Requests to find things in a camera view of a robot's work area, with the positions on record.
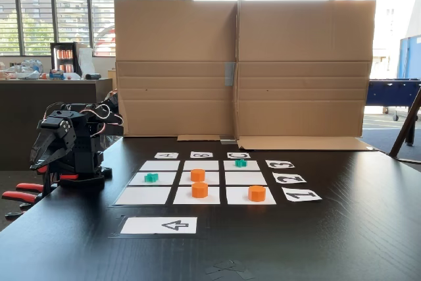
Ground white paper grid square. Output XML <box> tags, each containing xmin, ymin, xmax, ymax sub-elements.
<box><xmin>139</xmin><ymin>160</ymin><xmax>181</xmax><ymax>172</ymax></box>
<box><xmin>128</xmin><ymin>172</ymin><xmax>177</xmax><ymax>186</ymax></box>
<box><xmin>226</xmin><ymin>186</ymin><xmax>277</xmax><ymax>205</ymax></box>
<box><xmin>114</xmin><ymin>186</ymin><xmax>172</xmax><ymax>205</ymax></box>
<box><xmin>179</xmin><ymin>171</ymin><xmax>220</xmax><ymax>186</ymax></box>
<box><xmin>224</xmin><ymin>171</ymin><xmax>268</xmax><ymax>186</ymax></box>
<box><xmin>183</xmin><ymin>160</ymin><xmax>220</xmax><ymax>172</ymax></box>
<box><xmin>172</xmin><ymin>186</ymin><xmax>221</xmax><ymax>205</ymax></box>
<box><xmin>223</xmin><ymin>160</ymin><xmax>261</xmax><ymax>172</ymax></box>

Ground black clamp with red knob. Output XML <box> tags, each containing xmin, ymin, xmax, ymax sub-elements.
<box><xmin>35</xmin><ymin>164</ymin><xmax>80</xmax><ymax>183</ymax></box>

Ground dark wooden counter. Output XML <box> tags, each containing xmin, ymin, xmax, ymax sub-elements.
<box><xmin>0</xmin><ymin>78</ymin><xmax>113</xmax><ymax>172</ymax></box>

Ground red black spring clamp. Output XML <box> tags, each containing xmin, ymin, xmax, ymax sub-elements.
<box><xmin>1</xmin><ymin>182</ymin><xmax>45</xmax><ymax>221</ymax></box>

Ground clear plastic bag pile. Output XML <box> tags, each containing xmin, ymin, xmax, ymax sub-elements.
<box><xmin>0</xmin><ymin>59</ymin><xmax>44</xmax><ymax>80</ymax></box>

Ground black mini fridge with cans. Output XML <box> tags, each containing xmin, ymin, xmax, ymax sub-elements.
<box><xmin>50</xmin><ymin>41</ymin><xmax>83</xmax><ymax>78</ymax></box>

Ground white paper bag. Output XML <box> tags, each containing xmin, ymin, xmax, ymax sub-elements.
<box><xmin>78</xmin><ymin>47</ymin><xmax>95</xmax><ymax>78</ymax></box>

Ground white arrow paper sheet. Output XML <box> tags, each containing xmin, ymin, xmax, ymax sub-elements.
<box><xmin>120</xmin><ymin>217</ymin><xmax>198</xmax><ymax>235</ymax></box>

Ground paper label number 3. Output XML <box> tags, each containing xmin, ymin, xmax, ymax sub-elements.
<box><xmin>264</xmin><ymin>159</ymin><xmax>295</xmax><ymax>169</ymax></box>

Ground paper label number 2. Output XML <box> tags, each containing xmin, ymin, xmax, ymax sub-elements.
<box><xmin>272</xmin><ymin>172</ymin><xmax>307</xmax><ymax>184</ymax></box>

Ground large brown cardboard screen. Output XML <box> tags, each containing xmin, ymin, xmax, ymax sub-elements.
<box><xmin>114</xmin><ymin>0</ymin><xmax>379</xmax><ymax>151</ymax></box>

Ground paper label number 1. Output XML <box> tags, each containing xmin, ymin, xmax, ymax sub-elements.
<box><xmin>281</xmin><ymin>187</ymin><xmax>323</xmax><ymax>202</ymax></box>

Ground blue foosball table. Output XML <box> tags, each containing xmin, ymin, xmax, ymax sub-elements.
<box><xmin>365</xmin><ymin>78</ymin><xmax>421</xmax><ymax>121</ymax></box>

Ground dark wooden slanted leg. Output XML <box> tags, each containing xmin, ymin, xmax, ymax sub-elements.
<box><xmin>389</xmin><ymin>88</ymin><xmax>421</xmax><ymax>159</ymax></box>

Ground blue panel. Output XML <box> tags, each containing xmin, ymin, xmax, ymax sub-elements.
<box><xmin>397</xmin><ymin>34</ymin><xmax>421</xmax><ymax>80</ymax></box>

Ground red white servo cable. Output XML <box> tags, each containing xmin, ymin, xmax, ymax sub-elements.
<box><xmin>78</xmin><ymin>103</ymin><xmax>111</xmax><ymax>121</ymax></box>

